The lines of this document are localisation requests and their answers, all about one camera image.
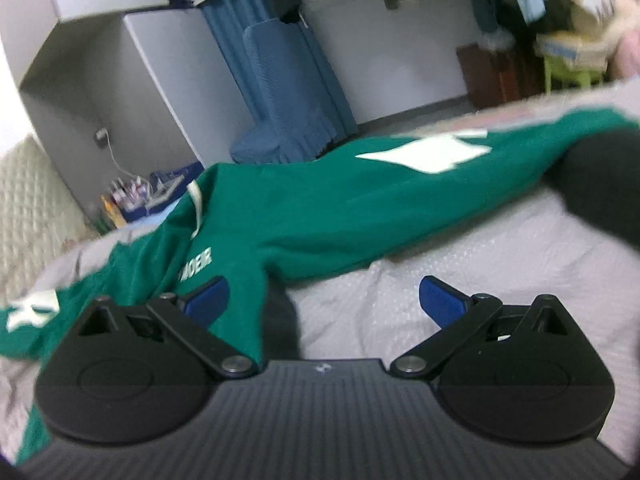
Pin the green sweatshirt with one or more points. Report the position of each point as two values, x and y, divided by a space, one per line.
325 210

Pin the green plastic stool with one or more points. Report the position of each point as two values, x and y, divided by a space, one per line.
570 75

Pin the pile of boxes and plush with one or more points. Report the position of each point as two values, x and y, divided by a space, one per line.
585 10

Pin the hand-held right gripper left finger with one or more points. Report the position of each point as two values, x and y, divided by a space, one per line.
210 297

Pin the dark cloth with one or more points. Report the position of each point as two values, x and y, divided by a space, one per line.
600 190

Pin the grey wardrobe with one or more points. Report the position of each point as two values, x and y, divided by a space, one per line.
100 60

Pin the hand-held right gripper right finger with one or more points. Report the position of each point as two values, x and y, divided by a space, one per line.
442 302

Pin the grey textured bed sheet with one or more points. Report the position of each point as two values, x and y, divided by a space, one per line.
375 305

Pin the blue curtain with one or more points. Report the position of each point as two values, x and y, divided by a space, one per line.
280 10

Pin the beige quilted headboard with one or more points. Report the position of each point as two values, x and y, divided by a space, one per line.
35 210

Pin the blue covered chair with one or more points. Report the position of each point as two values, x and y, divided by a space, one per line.
285 100

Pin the wall plug charger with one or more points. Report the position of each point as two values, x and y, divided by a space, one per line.
101 135

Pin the blue box of bottles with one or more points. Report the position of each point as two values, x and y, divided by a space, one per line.
150 192

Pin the brown wooden cabinet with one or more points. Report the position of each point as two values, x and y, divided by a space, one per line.
490 75

